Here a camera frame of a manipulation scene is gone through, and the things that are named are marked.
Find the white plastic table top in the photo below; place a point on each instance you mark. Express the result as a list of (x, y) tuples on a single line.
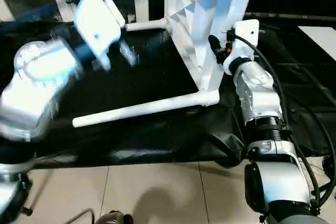
[(204, 51)]

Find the white plastic table leg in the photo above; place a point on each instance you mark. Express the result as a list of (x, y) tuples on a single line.
[(144, 25), (131, 111)]

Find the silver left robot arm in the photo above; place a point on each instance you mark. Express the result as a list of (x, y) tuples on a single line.
[(34, 82)]

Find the black mat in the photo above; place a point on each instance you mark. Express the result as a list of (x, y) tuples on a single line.
[(144, 77)]

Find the white cabinet with glass doors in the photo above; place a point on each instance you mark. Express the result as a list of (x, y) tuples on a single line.
[(141, 6)]

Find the white flat board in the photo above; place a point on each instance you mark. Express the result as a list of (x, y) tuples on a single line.
[(320, 37)]

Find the grey metal rail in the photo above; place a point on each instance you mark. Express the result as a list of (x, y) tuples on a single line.
[(288, 16)]

